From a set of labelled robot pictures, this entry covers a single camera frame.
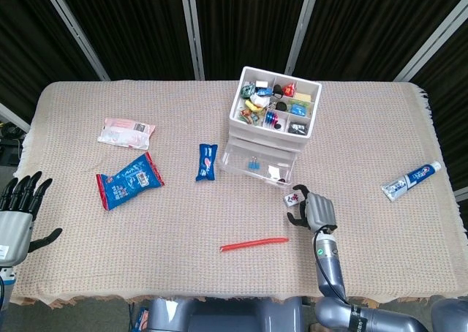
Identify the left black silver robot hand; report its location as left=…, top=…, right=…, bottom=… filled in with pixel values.
left=0, top=170, right=64, bottom=267

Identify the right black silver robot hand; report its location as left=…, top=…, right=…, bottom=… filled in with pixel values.
left=286, top=184, right=338, bottom=234

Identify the clear plastic drawer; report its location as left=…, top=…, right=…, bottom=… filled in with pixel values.
left=218, top=140, right=296, bottom=189

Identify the white drawer organizer box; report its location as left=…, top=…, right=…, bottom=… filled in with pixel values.
left=229, top=66, right=323, bottom=154

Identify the red straw stick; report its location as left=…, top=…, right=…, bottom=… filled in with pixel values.
left=219, top=237, right=290, bottom=253

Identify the black equipment clutter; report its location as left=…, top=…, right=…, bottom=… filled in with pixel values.
left=0, top=121, right=25, bottom=167

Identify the blue white toothpaste tube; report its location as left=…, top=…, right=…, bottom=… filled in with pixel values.
left=380, top=160, right=442, bottom=203

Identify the orange green candy packet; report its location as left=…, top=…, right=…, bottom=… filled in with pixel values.
left=239, top=107, right=261, bottom=124

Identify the blue red snack bag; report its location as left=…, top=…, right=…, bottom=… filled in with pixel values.
left=95, top=151, right=165, bottom=211

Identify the blue Pepsi packet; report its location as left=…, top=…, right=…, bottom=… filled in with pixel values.
left=195, top=143, right=219, bottom=182

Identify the beige woven tablecloth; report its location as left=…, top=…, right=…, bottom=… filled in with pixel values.
left=9, top=79, right=468, bottom=307

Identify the grey robot torso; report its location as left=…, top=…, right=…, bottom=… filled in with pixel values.
left=146, top=297, right=304, bottom=332

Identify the pink white packet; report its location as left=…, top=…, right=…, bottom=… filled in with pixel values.
left=97, top=117, right=156, bottom=151

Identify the blue orange package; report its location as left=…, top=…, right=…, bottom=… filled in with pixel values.
left=134, top=306, right=150, bottom=332

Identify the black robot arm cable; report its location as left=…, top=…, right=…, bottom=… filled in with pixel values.
left=312, top=226, right=352, bottom=306

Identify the aluminium frame post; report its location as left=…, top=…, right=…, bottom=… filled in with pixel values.
left=284, top=0, right=322, bottom=75
left=38, top=0, right=110, bottom=81
left=393, top=0, right=468, bottom=83
left=178, top=0, right=205, bottom=81

